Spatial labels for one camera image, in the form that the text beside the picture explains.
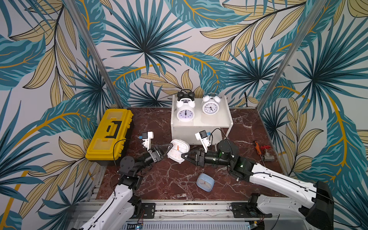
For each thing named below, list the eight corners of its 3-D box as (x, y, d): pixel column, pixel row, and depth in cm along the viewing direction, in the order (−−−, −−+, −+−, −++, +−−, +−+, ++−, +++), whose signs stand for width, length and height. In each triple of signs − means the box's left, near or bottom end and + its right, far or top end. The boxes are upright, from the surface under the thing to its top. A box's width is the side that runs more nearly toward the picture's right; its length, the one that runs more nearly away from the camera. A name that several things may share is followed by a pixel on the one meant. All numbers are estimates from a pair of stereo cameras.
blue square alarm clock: (194, 184, 84) (196, 179, 77) (199, 176, 87) (200, 170, 80) (209, 193, 81) (212, 189, 74) (213, 184, 84) (216, 179, 77)
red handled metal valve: (263, 161, 93) (266, 158, 90) (258, 148, 99) (261, 145, 96) (272, 161, 93) (275, 158, 90) (267, 148, 99) (270, 145, 96)
